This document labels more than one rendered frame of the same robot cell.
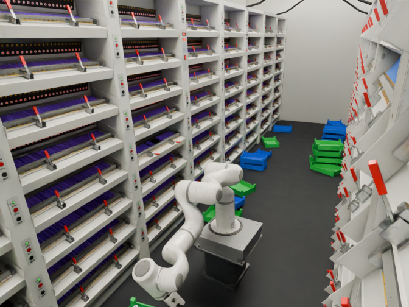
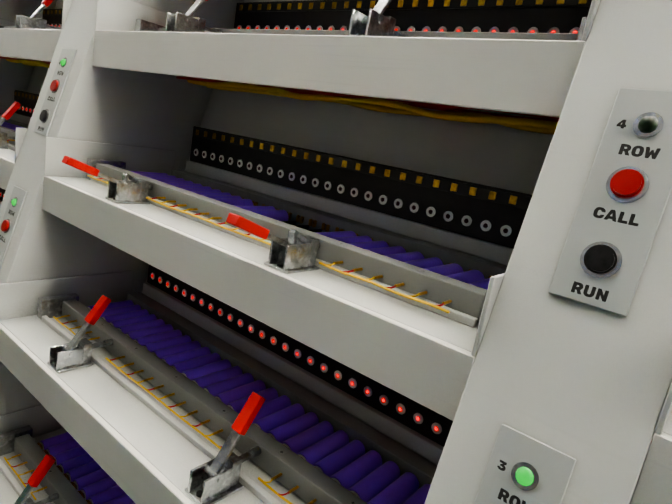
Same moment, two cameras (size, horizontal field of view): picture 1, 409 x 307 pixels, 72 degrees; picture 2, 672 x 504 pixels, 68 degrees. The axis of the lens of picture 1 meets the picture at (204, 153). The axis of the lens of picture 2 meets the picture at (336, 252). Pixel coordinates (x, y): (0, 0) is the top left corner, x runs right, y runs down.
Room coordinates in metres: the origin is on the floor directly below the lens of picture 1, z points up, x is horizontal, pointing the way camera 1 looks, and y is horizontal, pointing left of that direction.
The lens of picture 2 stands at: (2.13, -0.17, 0.78)
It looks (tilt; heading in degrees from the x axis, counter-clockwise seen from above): 0 degrees down; 98
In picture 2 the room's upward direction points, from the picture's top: 19 degrees clockwise
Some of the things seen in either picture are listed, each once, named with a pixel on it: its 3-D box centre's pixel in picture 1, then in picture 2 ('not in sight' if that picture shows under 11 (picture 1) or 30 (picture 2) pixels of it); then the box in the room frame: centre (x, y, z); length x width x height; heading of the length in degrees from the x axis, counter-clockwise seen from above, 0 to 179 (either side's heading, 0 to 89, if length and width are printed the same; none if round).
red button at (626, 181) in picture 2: not in sight; (627, 185); (2.22, 0.12, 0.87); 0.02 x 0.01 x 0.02; 152
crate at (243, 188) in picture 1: (238, 185); not in sight; (2.66, -0.35, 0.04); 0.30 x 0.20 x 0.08; 38
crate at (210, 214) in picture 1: (222, 214); not in sight; (2.13, -0.14, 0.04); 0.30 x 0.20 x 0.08; 62
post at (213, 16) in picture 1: (213, 100); not in sight; (2.89, -0.11, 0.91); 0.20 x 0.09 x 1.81; 62
